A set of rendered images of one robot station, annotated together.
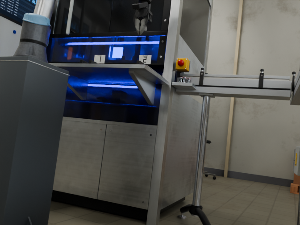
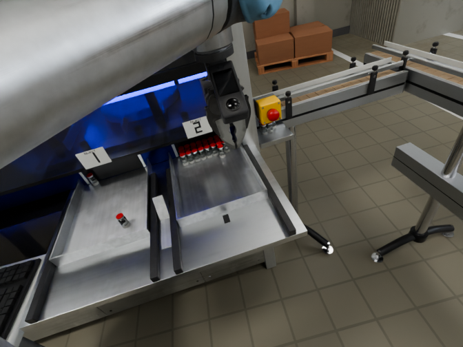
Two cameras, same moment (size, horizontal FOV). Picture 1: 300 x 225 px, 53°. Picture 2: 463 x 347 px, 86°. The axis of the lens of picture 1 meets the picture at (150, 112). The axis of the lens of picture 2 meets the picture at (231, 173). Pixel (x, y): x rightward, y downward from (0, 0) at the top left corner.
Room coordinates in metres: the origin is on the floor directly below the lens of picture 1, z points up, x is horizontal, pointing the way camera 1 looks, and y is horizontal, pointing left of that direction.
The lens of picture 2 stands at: (1.24, 0.34, 1.41)
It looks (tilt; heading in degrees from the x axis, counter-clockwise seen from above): 40 degrees down; 333
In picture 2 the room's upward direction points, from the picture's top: 14 degrees counter-clockwise
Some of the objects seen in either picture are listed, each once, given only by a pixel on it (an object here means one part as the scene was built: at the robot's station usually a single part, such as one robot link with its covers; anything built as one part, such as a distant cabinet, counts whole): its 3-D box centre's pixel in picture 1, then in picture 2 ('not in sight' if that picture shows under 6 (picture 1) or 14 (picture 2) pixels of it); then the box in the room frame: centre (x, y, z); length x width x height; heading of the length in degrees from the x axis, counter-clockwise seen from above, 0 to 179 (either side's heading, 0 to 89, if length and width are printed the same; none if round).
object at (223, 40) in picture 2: not in sight; (209, 36); (1.66, 0.10, 1.32); 0.08 x 0.08 x 0.05
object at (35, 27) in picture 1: (35, 29); not in sight; (1.36, 0.57, 0.96); 0.13 x 0.12 x 0.14; 19
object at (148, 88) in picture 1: (142, 89); not in sight; (1.73, 0.06, 0.79); 0.34 x 0.03 x 0.13; 158
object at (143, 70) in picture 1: (106, 75); (165, 208); (1.83, 0.29, 0.87); 0.70 x 0.48 x 0.02; 68
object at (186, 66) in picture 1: (182, 65); (267, 109); (1.85, -0.17, 0.99); 0.08 x 0.07 x 0.07; 158
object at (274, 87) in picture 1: (231, 83); (322, 91); (1.88, -0.49, 0.92); 0.69 x 0.15 x 0.16; 68
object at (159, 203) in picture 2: not in sight; (162, 220); (1.76, 0.32, 0.91); 0.14 x 0.03 x 0.06; 159
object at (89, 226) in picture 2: not in sight; (109, 203); (1.96, 0.42, 0.90); 0.34 x 0.26 x 0.04; 158
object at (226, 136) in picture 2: (139, 28); (223, 129); (1.67, 0.12, 1.13); 0.06 x 0.03 x 0.09; 158
